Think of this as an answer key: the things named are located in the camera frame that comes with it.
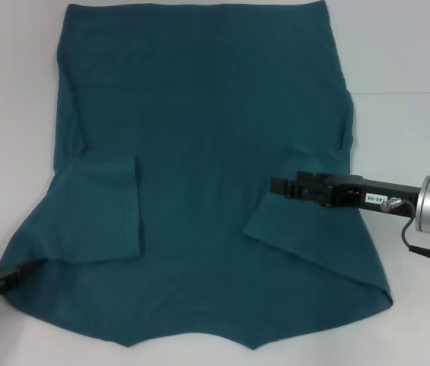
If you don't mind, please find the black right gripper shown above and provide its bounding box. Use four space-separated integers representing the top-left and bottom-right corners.
270 171 425 220

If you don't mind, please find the teal blue shirt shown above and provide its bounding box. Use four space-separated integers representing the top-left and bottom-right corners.
0 2 394 340

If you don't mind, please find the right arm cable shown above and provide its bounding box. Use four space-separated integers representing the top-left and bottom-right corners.
386 196 430 261

